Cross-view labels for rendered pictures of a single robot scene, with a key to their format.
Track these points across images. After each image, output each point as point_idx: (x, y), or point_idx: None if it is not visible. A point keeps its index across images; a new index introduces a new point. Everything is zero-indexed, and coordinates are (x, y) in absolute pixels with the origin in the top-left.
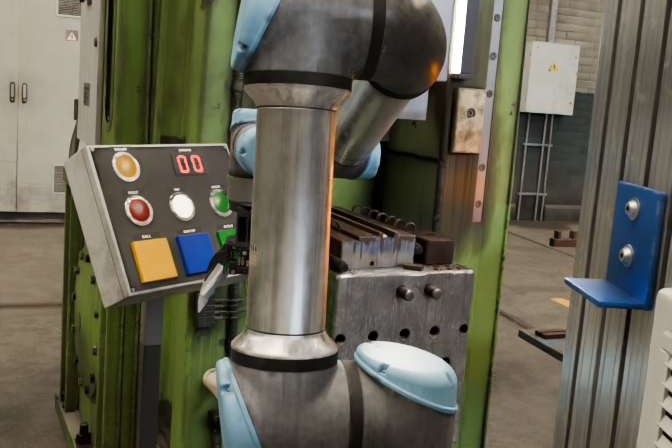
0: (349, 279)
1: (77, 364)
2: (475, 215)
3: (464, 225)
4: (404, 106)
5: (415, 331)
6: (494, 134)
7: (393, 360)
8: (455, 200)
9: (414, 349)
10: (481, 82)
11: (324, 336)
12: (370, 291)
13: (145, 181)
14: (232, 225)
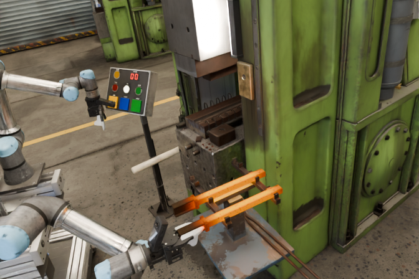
0: (177, 131)
1: None
2: (259, 131)
3: (254, 134)
4: (15, 89)
5: (198, 164)
6: (264, 91)
7: (0, 141)
8: (249, 119)
9: (9, 142)
10: (251, 60)
11: (2, 130)
12: (183, 139)
13: (120, 80)
14: (138, 98)
